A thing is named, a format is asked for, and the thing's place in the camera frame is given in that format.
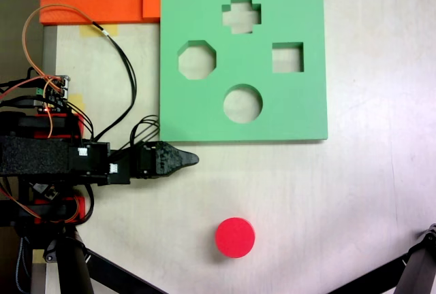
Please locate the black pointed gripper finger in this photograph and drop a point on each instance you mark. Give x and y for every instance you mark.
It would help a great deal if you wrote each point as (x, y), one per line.
(180, 160)

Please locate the red cylinder block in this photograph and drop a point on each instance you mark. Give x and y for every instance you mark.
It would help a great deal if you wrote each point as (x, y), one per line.
(235, 237)

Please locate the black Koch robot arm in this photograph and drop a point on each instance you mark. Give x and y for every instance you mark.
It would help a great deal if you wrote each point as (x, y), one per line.
(34, 158)

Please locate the green shape sorter board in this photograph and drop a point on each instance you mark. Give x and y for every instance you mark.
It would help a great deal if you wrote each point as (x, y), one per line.
(204, 120)

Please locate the red base clamp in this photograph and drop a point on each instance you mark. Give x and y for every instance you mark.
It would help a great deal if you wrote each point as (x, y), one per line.
(80, 205)
(79, 124)

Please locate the yellow masking tape piece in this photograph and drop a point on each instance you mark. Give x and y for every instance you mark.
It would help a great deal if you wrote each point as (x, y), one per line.
(37, 256)
(77, 101)
(98, 30)

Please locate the black tripod leg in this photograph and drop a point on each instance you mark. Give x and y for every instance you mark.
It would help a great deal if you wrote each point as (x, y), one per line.
(73, 266)
(417, 266)

